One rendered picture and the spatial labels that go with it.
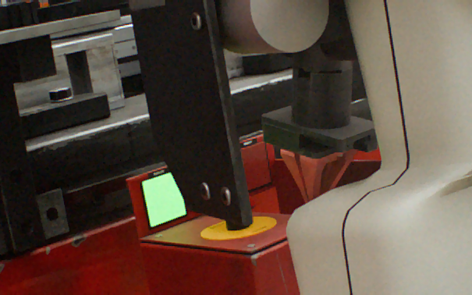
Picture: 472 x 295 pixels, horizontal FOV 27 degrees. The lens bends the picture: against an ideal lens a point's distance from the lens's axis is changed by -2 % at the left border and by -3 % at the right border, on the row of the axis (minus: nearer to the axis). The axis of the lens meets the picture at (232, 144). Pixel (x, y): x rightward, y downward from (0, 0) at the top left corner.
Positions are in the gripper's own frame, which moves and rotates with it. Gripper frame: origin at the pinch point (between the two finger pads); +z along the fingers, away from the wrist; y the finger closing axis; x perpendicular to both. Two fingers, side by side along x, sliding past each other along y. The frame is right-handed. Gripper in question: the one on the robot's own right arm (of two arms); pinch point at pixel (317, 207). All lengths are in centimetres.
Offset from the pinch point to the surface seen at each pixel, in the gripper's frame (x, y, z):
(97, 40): -3.6, 39.1, -9.7
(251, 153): -1.5, 10.5, -2.6
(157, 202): 12.1, 10.3, -1.0
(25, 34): 22.0, 16.7, -18.5
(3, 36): 24.3, 16.9, -18.7
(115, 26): -27, 64, -4
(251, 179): -0.8, 9.8, 0.0
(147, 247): 14.8, 8.8, 2.5
